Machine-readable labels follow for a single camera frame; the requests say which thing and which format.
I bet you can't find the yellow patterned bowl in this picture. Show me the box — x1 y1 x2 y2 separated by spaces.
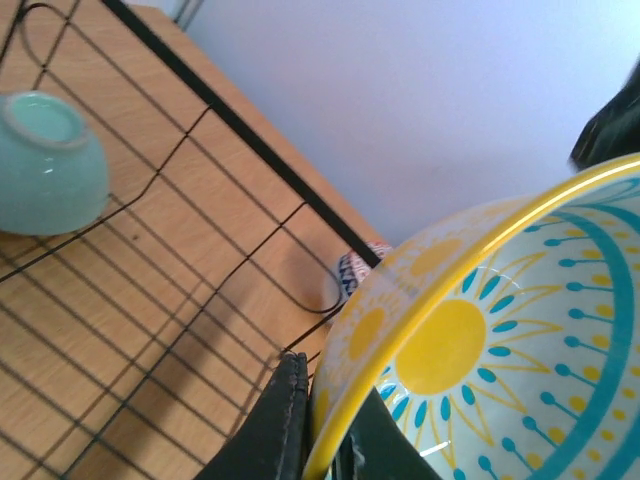
303 154 639 479

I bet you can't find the celadon green bowl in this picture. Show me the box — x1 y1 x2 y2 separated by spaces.
1 91 110 236

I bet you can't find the white blue patterned bowl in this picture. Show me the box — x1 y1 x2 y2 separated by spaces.
321 250 371 312

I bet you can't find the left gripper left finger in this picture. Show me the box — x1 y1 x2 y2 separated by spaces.
197 352 309 480

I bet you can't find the black wire dish rack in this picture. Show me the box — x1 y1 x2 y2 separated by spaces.
0 0 386 480

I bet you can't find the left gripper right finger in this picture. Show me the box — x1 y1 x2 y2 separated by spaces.
330 388 441 480

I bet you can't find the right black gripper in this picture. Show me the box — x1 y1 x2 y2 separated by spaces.
569 64 639 172

